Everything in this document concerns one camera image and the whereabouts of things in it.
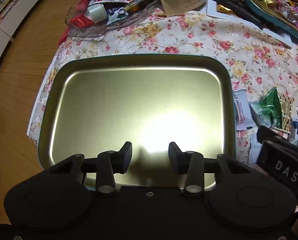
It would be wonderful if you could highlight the dark green snack packet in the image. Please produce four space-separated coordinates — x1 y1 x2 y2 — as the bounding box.
260 87 283 129

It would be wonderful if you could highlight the pale green snack packet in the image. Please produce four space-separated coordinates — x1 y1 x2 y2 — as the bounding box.
249 102 272 128

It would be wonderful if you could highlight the pale grey strip snack packet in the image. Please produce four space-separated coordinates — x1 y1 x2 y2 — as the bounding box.
233 90 254 131

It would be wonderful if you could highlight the gold foil chocolate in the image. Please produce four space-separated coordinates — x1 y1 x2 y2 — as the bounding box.
216 4 233 14

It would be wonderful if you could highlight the gold patterned snack packet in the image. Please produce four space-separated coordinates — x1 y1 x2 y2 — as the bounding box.
276 94 295 133

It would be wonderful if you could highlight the floral tablecloth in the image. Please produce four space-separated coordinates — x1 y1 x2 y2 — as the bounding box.
26 7 298 213

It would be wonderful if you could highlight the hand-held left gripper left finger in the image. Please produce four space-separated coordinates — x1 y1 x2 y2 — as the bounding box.
43 141 133 197

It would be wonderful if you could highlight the clear glass dish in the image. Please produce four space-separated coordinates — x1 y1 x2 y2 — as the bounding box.
64 0 164 40

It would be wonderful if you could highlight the red candy wrapper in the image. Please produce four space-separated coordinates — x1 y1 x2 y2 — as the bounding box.
70 14 96 28

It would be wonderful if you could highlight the white navy sachet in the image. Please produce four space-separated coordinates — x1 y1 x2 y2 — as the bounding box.
106 6 129 22

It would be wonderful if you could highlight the black snack packet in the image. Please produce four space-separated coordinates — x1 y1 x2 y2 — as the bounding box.
211 0 267 28

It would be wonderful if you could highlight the teal oval tin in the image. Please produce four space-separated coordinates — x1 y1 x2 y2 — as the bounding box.
239 0 298 47

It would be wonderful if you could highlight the white rectangular tray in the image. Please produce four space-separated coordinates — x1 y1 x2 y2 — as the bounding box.
206 0 294 49

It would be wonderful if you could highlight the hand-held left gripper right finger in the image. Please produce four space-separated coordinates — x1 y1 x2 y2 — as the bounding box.
168 142 252 196

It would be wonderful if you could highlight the clear tape roll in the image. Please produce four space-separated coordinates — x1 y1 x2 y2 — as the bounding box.
86 4 107 23

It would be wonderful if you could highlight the white shelf unit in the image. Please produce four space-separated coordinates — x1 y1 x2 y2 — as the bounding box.
0 0 62 85

